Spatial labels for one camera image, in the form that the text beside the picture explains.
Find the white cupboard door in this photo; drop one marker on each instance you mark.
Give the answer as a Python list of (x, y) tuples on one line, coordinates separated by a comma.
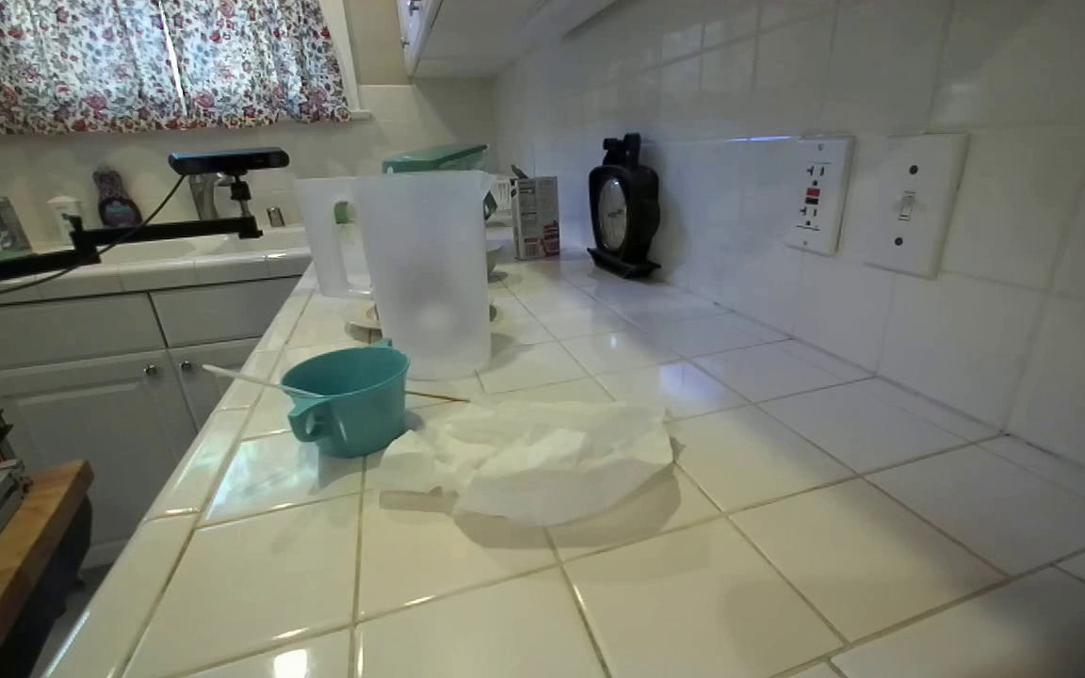
[(412, 29)]

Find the white upper cupboard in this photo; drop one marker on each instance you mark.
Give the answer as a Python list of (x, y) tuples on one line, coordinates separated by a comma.
[(508, 31)]

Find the white plastic bag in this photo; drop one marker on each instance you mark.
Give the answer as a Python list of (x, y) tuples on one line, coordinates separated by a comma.
[(545, 466)]

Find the small cardboard carton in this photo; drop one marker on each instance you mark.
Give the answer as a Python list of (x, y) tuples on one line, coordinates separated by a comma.
[(538, 217)]

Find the translucent plastic pitcher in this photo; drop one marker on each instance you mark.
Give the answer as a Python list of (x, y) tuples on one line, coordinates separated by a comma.
[(427, 275)]

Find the dark glass bottle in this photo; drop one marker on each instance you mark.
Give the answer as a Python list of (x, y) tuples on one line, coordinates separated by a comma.
[(637, 210)]

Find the teal measuring cup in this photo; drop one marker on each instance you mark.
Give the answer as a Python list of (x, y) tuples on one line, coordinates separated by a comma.
[(357, 407)]

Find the green lidded container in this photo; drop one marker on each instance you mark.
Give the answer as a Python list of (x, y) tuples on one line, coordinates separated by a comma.
[(436, 161)]

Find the white plastic spoon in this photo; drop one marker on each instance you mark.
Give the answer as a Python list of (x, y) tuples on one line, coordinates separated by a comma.
[(244, 373)]

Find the dark soap dispenser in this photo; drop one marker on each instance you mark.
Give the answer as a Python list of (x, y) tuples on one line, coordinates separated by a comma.
[(116, 202)]

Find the white lower sink cabinets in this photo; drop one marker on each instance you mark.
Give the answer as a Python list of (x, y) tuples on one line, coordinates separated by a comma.
[(76, 378)]

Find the small white bottle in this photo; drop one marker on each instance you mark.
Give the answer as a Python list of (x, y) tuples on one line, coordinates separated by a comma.
[(62, 221)]

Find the floral window curtain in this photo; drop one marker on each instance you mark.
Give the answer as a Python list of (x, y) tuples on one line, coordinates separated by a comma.
[(91, 68)]

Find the wooden table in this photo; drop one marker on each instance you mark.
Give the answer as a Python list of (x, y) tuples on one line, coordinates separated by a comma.
[(15, 550)]

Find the white wall outlet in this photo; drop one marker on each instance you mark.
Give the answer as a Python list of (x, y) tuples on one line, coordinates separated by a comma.
[(819, 195)]

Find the black stereo camera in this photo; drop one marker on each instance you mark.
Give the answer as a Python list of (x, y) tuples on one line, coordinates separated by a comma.
[(229, 163)]

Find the white light switch plate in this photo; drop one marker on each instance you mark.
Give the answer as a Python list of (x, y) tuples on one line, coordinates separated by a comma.
[(912, 210)]

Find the black camera boom stand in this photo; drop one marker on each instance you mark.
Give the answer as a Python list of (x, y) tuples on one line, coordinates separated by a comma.
[(151, 234)]

